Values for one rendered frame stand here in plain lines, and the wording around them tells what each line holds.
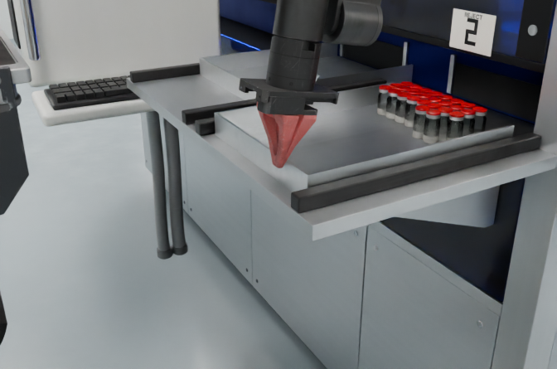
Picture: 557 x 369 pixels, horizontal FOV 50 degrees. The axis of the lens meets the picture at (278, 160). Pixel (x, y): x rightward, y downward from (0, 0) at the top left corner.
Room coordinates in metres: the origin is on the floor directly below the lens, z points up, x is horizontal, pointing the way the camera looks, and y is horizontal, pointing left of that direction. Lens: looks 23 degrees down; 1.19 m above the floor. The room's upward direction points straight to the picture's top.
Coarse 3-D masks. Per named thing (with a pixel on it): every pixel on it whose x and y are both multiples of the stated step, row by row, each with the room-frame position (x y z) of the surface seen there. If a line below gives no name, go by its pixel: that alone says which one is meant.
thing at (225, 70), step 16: (336, 48) 1.35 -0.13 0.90; (208, 64) 1.15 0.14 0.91; (224, 64) 1.21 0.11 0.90; (240, 64) 1.23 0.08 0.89; (256, 64) 1.25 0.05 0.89; (320, 64) 1.27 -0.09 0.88; (336, 64) 1.27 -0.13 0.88; (352, 64) 1.27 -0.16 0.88; (224, 80) 1.09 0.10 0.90; (320, 80) 1.03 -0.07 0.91; (336, 80) 1.04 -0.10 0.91; (352, 80) 1.06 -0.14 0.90; (400, 80) 1.12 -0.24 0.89; (240, 96) 1.03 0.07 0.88
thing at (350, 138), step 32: (352, 96) 0.96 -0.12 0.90; (224, 128) 0.81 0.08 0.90; (256, 128) 0.86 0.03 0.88; (320, 128) 0.86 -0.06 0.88; (352, 128) 0.86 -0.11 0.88; (384, 128) 0.86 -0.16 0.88; (512, 128) 0.78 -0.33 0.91; (256, 160) 0.72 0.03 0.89; (288, 160) 0.65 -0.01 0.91; (320, 160) 0.73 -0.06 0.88; (352, 160) 0.73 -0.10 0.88; (384, 160) 0.66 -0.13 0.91; (416, 160) 0.69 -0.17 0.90
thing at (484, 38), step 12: (456, 12) 0.94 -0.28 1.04; (468, 12) 0.92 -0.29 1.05; (456, 24) 0.94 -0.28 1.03; (468, 24) 0.92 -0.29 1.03; (480, 24) 0.90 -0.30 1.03; (492, 24) 0.88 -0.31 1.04; (456, 36) 0.93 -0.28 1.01; (468, 36) 0.91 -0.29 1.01; (480, 36) 0.89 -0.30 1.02; (492, 36) 0.87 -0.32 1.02; (468, 48) 0.91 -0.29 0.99; (480, 48) 0.89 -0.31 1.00
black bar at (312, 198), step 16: (496, 144) 0.74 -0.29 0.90; (512, 144) 0.75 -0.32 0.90; (528, 144) 0.76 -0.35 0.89; (432, 160) 0.69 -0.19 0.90; (448, 160) 0.69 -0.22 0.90; (464, 160) 0.70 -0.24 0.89; (480, 160) 0.72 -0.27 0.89; (368, 176) 0.64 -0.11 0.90; (384, 176) 0.64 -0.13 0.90; (400, 176) 0.65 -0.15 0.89; (416, 176) 0.66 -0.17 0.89; (432, 176) 0.68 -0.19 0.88; (304, 192) 0.59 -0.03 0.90; (320, 192) 0.60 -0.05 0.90; (336, 192) 0.61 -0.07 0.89; (352, 192) 0.62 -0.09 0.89; (368, 192) 0.63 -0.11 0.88; (304, 208) 0.58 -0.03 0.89
